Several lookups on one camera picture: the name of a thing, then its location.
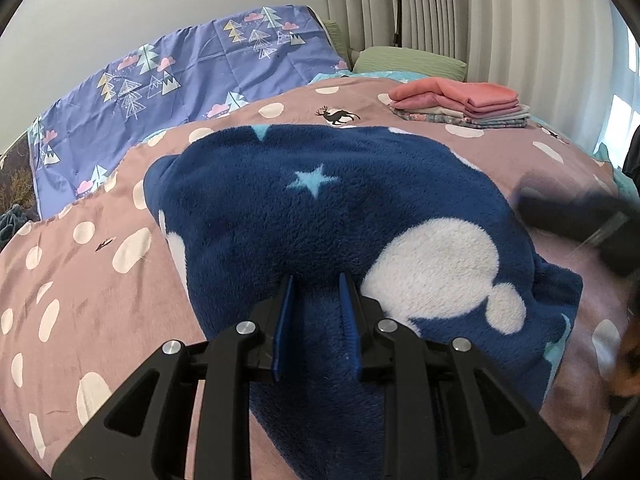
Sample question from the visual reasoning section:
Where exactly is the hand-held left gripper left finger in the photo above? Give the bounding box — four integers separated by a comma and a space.
52, 275, 296, 480

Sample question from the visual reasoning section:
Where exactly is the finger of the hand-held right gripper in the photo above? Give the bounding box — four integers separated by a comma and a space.
516, 182, 617, 250

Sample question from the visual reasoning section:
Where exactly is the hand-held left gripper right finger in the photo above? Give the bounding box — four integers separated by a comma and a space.
339, 273, 582, 480

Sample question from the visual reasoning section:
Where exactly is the navy star fleece garment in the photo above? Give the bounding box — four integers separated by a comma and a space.
144, 124, 584, 480

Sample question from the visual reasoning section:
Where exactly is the grey folded garment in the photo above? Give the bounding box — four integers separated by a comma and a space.
392, 104, 532, 122

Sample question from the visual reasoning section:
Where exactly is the floral folded garment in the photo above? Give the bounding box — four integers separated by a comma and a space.
399, 111, 529, 130

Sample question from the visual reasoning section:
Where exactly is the pink folded garment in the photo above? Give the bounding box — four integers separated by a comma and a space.
389, 77, 521, 116

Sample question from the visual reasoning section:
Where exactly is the pink polka dot bedspread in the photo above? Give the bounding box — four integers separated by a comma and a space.
0, 72, 632, 480

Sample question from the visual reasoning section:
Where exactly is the beige pleated curtain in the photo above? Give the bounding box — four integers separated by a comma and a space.
322, 0, 640, 157

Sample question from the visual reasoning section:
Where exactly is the green pillow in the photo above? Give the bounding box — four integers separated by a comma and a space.
322, 20, 352, 57
352, 46, 468, 84

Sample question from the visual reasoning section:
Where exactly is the purple tree print sheet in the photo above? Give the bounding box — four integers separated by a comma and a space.
27, 5, 354, 221

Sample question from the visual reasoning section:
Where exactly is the dark teal fuzzy cloth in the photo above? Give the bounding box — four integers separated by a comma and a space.
0, 205, 27, 247

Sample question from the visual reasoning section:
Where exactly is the brown wooden headboard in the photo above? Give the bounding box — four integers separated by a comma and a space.
0, 132, 37, 222

